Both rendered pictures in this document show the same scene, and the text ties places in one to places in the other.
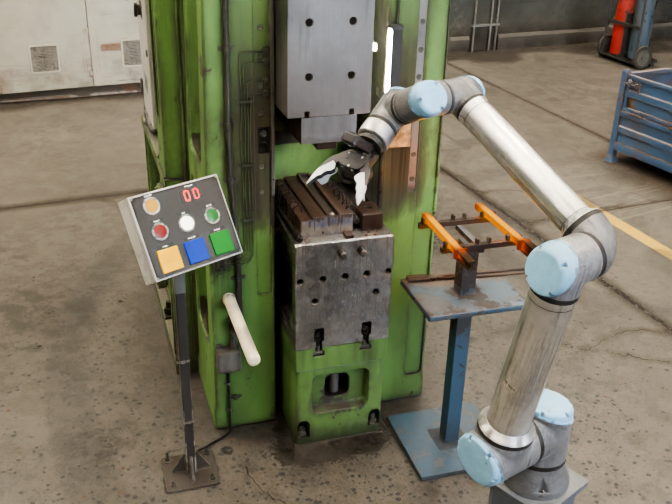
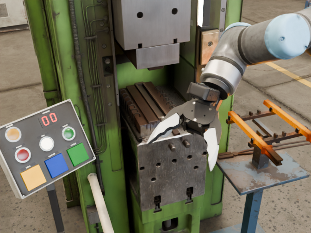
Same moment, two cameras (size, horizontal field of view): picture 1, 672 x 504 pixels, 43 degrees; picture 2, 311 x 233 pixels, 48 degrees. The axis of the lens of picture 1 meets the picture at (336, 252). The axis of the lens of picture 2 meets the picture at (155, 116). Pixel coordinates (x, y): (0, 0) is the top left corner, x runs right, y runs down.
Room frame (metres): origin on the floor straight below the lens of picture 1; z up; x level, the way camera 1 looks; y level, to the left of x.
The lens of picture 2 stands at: (1.39, 0.07, 1.89)
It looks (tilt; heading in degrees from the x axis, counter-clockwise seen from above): 31 degrees down; 0
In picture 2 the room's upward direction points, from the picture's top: 1 degrees counter-clockwise
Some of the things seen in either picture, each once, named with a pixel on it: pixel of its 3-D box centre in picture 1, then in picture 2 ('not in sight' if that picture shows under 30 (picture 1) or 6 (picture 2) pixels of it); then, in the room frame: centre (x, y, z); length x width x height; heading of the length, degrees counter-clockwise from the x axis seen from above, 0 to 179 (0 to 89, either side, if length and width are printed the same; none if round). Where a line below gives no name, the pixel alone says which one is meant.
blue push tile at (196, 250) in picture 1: (196, 250); (56, 165); (2.48, 0.46, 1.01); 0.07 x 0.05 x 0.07; 133
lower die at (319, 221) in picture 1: (311, 202); (146, 106); (3.03, 0.10, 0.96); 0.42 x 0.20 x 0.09; 18
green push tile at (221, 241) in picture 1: (221, 242); (77, 154); (2.55, 0.38, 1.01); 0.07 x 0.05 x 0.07; 133
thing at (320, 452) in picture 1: (325, 440); not in sight; (2.78, 0.02, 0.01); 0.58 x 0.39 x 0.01; 108
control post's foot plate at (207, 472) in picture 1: (189, 462); not in sight; (2.58, 0.54, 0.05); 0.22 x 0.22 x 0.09; 18
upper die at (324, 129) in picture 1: (312, 112); (143, 41); (3.03, 0.10, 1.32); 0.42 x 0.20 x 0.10; 18
